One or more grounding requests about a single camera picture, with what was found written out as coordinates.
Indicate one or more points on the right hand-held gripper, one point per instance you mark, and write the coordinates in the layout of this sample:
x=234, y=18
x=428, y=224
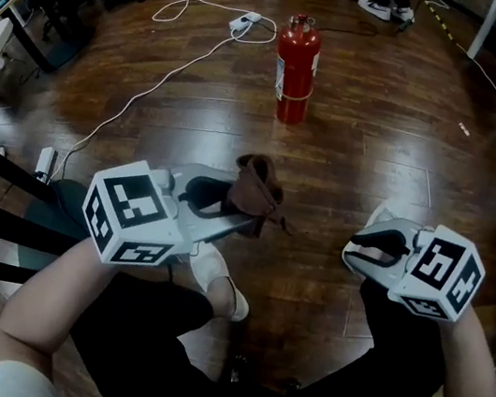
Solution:
x=440, y=269

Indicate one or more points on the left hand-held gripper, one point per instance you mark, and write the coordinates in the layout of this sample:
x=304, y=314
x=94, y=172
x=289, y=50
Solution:
x=132, y=210

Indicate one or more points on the brown wiping cloth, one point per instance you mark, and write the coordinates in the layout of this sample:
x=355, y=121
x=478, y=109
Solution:
x=254, y=189

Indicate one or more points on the red fire extinguisher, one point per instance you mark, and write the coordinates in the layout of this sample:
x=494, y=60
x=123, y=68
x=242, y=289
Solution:
x=294, y=68

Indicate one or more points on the person's left forearm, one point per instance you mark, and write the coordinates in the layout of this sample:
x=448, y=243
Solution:
x=45, y=299

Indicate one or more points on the person's right forearm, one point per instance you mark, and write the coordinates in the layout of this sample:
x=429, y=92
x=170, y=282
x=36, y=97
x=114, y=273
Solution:
x=469, y=374

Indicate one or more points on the person's white right shoe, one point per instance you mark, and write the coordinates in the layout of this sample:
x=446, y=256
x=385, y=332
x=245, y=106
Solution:
x=380, y=214

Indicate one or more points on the person's white shoe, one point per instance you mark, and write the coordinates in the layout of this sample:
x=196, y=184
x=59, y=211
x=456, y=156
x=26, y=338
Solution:
x=403, y=14
x=375, y=9
x=212, y=265
x=380, y=214

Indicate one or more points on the person's white left shoe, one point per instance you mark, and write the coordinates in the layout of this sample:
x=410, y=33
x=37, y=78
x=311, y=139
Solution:
x=212, y=265

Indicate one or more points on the person's black trousers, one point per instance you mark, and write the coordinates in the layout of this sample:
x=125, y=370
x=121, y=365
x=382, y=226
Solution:
x=149, y=327

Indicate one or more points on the small white floor scrap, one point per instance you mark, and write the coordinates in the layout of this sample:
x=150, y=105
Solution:
x=464, y=129

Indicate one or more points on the grey round stool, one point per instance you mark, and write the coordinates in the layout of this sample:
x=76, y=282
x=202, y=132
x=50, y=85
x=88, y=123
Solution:
x=62, y=203

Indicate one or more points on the white power strip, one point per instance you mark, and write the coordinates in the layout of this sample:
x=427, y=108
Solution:
x=245, y=20
x=46, y=162

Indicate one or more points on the yellow black striped tape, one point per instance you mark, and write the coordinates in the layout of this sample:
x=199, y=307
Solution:
x=442, y=23

